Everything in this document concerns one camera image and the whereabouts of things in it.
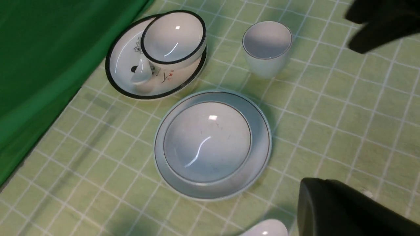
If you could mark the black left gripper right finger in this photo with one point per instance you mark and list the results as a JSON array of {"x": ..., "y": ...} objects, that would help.
[{"x": 383, "y": 21}]

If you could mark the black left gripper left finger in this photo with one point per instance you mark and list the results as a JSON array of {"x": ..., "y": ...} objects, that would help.
[{"x": 332, "y": 208}]

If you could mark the white ceramic soup spoon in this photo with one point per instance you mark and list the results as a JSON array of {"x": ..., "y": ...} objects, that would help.
[{"x": 268, "y": 227}]

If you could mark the pale blue cup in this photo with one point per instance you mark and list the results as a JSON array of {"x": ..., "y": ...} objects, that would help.
[{"x": 266, "y": 47}]

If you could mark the pale blue bowl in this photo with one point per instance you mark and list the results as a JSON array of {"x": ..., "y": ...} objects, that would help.
[{"x": 207, "y": 142}]

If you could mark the pale blue plate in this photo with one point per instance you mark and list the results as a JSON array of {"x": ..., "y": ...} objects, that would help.
[{"x": 259, "y": 154}]

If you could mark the green checkered tablecloth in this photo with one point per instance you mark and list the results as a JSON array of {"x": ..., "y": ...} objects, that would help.
[{"x": 333, "y": 114}]

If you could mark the black-rimmed white bowl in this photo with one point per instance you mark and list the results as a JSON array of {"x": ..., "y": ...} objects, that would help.
[{"x": 174, "y": 40}]

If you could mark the small white spoon on plate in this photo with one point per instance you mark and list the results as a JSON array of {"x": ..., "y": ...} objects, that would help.
[{"x": 143, "y": 72}]

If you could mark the black-rimmed white plate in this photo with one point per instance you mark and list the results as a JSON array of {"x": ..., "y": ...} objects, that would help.
[{"x": 122, "y": 61}]

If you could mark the green backdrop cloth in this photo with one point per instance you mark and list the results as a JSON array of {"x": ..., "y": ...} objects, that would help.
[{"x": 48, "y": 49}]

